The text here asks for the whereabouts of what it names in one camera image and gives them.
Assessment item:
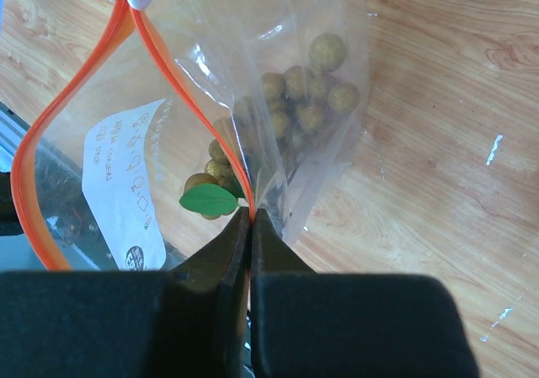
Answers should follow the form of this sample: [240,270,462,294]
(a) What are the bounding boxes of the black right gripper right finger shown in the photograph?
[251,210,478,377]

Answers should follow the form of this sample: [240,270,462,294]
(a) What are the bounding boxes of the bunch of brown longans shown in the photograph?
[173,29,368,223]

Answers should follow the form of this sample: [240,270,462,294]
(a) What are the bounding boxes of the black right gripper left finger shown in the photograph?
[1,209,252,377]

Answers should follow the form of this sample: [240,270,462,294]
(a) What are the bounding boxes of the clear zip top bag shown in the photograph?
[11,0,370,271]

